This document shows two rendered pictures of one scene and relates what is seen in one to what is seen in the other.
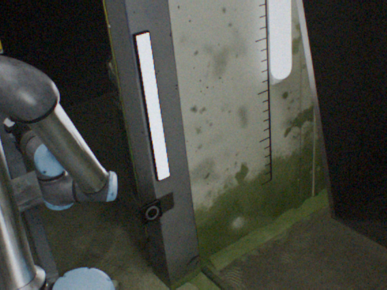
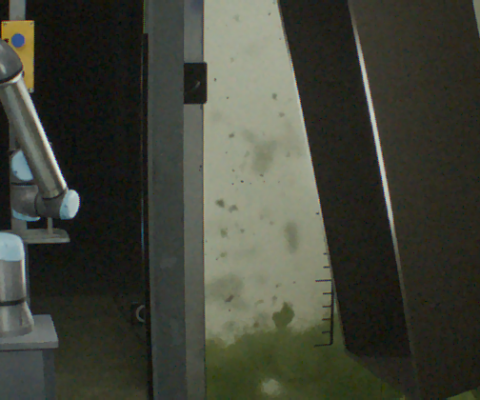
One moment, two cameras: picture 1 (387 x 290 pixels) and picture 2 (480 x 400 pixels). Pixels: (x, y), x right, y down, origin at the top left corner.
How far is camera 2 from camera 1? 1.94 m
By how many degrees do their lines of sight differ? 27
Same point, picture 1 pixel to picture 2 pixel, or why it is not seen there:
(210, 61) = (250, 150)
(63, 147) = (20, 123)
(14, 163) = not seen: hidden behind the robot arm
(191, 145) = (211, 249)
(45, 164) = (18, 165)
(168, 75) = (191, 151)
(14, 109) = not seen: outside the picture
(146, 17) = not seen: hidden behind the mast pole
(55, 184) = (23, 190)
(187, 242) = (190, 380)
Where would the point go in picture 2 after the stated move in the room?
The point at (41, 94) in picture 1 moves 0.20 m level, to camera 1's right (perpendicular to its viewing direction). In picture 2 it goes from (7, 61) to (68, 59)
